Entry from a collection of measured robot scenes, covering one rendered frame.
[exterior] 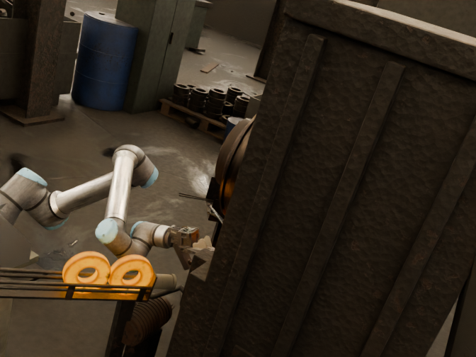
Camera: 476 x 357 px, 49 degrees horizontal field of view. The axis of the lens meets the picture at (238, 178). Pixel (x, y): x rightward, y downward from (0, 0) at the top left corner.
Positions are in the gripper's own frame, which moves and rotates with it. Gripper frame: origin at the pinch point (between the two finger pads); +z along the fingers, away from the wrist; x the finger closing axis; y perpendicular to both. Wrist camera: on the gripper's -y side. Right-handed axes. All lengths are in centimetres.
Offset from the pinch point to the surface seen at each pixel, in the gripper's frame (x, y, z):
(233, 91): 368, 26, -194
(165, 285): -21.8, -6.1, -6.8
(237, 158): -8.4, 40.0, 15.2
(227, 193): -8.3, 27.2, 11.0
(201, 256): -13.4, 3.7, 3.3
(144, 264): -29.0, 4.0, -10.1
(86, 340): -2, -57, -68
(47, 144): 133, -2, -238
